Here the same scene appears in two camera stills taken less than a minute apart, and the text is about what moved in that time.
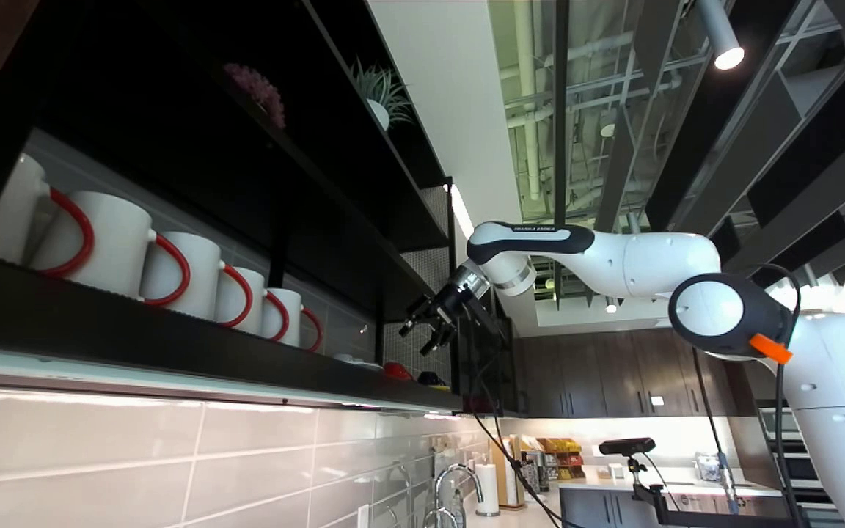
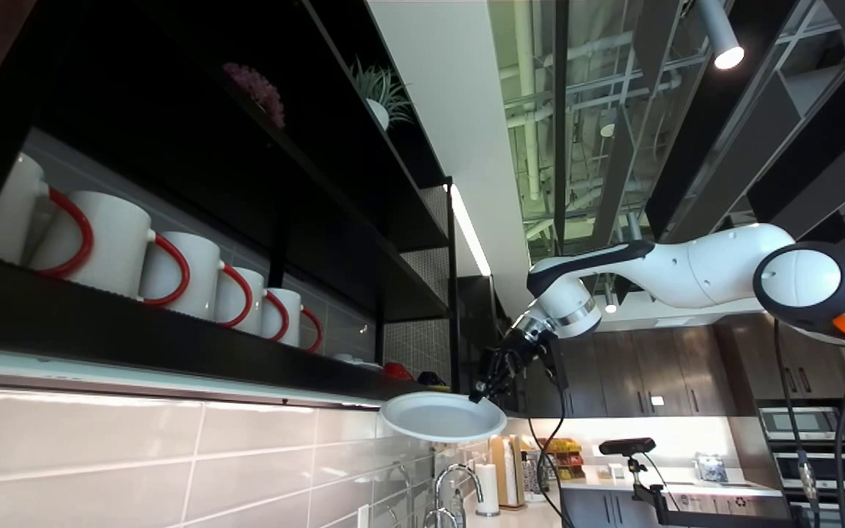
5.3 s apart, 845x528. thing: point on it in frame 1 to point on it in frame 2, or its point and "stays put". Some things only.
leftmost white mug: (13, 231) stays put
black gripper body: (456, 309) to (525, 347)
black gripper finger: (418, 316) to (487, 381)
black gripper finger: (437, 337) to (518, 373)
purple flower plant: (261, 95) stays put
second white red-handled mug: (180, 275) stays put
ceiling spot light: (726, 48) stays put
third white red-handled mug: (237, 297) stays put
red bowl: (396, 373) stays put
